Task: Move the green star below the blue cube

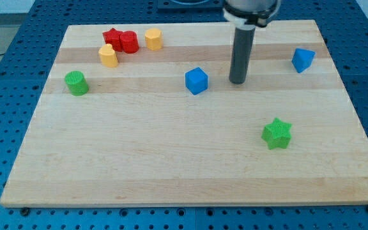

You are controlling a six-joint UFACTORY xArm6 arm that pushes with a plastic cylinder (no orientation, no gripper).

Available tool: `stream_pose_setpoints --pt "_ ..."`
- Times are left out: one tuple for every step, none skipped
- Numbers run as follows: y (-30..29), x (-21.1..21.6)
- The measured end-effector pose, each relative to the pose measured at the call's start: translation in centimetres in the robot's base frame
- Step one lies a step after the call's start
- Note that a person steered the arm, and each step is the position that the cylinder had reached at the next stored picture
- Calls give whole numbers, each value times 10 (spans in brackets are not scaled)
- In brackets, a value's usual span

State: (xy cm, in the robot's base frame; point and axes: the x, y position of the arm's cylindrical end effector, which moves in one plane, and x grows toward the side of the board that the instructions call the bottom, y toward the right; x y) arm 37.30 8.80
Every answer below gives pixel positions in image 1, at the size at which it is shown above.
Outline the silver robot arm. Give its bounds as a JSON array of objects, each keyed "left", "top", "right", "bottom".
[{"left": 223, "top": 0, "right": 282, "bottom": 30}]

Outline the blue cube block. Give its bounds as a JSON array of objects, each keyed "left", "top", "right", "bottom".
[{"left": 185, "top": 67, "right": 208, "bottom": 95}]

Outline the green star block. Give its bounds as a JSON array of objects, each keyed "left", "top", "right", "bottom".
[{"left": 261, "top": 118, "right": 292, "bottom": 150}]

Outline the red star block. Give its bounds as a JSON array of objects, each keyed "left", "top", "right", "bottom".
[{"left": 102, "top": 28, "right": 123, "bottom": 52}]

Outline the wooden board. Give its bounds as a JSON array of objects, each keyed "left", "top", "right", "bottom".
[{"left": 0, "top": 20, "right": 368, "bottom": 208}]

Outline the yellow octagonal block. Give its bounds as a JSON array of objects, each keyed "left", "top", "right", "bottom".
[{"left": 144, "top": 28, "right": 164, "bottom": 50}]

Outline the red cylinder block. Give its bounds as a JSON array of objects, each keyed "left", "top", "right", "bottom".
[{"left": 120, "top": 31, "right": 139, "bottom": 54}]

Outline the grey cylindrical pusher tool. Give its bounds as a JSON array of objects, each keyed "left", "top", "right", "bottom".
[{"left": 229, "top": 27, "right": 256, "bottom": 84}]

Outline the green cylinder block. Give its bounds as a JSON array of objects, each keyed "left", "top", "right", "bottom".
[{"left": 65, "top": 70, "right": 89, "bottom": 96}]

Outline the blue triangular prism block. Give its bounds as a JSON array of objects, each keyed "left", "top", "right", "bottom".
[{"left": 291, "top": 48, "right": 316, "bottom": 73}]

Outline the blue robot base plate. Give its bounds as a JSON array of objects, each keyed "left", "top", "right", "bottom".
[{"left": 156, "top": 0, "right": 224, "bottom": 12}]

